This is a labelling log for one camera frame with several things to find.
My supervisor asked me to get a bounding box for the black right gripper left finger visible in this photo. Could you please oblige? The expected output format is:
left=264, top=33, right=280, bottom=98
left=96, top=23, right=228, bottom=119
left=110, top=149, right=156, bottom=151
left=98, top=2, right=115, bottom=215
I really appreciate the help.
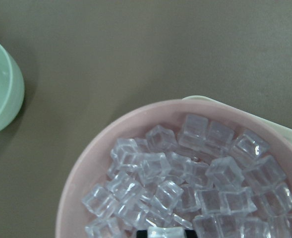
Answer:
left=136, top=230, right=148, bottom=238

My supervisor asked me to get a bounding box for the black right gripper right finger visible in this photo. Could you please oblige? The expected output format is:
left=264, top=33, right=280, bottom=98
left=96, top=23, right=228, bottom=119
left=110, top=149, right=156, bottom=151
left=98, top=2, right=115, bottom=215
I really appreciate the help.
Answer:
left=184, top=230, right=195, bottom=238

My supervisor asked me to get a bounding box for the clear ice cube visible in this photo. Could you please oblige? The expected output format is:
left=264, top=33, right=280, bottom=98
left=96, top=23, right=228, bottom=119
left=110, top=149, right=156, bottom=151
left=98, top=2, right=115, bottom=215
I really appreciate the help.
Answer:
left=147, top=227, right=186, bottom=238

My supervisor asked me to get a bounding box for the pink bowl of ice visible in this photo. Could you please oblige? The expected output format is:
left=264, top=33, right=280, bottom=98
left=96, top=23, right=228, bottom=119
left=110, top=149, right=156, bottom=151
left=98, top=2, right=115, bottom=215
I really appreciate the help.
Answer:
left=55, top=99, right=292, bottom=238

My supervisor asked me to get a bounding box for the cream serving tray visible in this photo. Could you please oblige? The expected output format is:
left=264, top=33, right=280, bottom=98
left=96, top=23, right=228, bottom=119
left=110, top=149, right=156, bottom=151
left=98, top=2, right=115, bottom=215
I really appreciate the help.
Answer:
left=183, top=95, right=292, bottom=144

